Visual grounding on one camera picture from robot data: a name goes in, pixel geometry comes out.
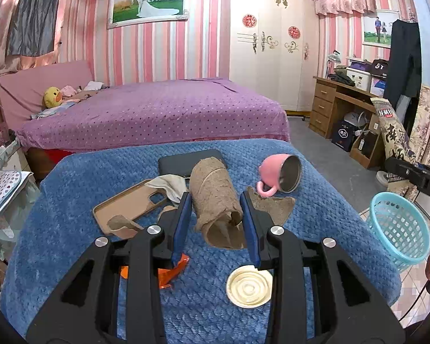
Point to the pink mug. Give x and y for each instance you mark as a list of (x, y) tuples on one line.
[(270, 172)]

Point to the cream wardrobe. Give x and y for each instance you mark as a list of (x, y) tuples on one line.
[(268, 68)]

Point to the yellow duck plush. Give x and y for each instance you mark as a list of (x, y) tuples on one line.
[(53, 97)]

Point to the grey hanging cloth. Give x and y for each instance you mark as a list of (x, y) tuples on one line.
[(36, 10)]

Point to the blue fleece blanket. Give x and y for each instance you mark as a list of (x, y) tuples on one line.
[(75, 258)]

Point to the red round paper decoration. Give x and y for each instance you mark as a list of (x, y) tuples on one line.
[(294, 32), (249, 20)]

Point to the large brown cardboard scrap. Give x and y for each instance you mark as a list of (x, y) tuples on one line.
[(272, 209)]

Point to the orange plastic wrapper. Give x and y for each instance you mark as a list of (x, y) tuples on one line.
[(172, 276)]

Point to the small framed couple photo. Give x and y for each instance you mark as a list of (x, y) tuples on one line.
[(378, 28)]

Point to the round cream foil lid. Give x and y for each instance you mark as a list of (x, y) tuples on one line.
[(249, 290)]

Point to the white round appliance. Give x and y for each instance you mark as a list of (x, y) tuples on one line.
[(353, 119)]

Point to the brown cardboard tube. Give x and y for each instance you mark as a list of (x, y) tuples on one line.
[(211, 193)]

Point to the pink bed headboard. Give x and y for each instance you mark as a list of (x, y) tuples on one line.
[(25, 86)]

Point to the white folded cloth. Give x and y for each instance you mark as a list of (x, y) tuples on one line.
[(93, 85)]

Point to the brown printed bag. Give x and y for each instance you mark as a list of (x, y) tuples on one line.
[(394, 139)]

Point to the wooden desk with drawers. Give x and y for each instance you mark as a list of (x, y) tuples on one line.
[(324, 104)]

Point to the large framed wedding photo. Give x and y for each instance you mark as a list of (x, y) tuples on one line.
[(147, 3)]

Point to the light blue clothing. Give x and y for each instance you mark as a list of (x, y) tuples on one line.
[(50, 111)]

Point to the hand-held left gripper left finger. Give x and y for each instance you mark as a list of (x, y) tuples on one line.
[(182, 229)]

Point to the small brown cardboard scrap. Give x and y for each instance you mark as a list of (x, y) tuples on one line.
[(122, 224)]

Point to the polka dot cloth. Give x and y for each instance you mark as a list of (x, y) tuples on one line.
[(3, 190)]

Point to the white tissue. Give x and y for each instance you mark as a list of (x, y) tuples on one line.
[(170, 184)]

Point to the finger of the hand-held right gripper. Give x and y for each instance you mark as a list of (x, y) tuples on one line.
[(401, 168)]

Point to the teal plastic basket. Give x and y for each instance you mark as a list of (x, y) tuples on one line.
[(397, 229)]

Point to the dark hanging garment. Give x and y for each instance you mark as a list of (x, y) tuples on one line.
[(403, 64)]

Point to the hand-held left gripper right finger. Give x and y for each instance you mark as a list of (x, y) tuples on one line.
[(250, 233)]

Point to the white storage box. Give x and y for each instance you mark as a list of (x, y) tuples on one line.
[(358, 77)]

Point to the black phone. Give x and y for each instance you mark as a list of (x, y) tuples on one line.
[(179, 163)]

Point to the dark gift box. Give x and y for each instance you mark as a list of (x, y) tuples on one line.
[(344, 136)]

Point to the tan phone case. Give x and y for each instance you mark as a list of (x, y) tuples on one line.
[(129, 200)]

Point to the desk lamp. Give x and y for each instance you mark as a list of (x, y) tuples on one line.
[(332, 59)]

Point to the black bag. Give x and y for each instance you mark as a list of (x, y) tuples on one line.
[(380, 67)]

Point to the purple dotted bedspread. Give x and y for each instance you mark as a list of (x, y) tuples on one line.
[(157, 111)]

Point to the pink satin curtain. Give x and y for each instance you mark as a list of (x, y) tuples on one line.
[(0, 43)]

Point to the pink plush toy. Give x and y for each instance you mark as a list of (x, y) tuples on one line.
[(68, 90)]

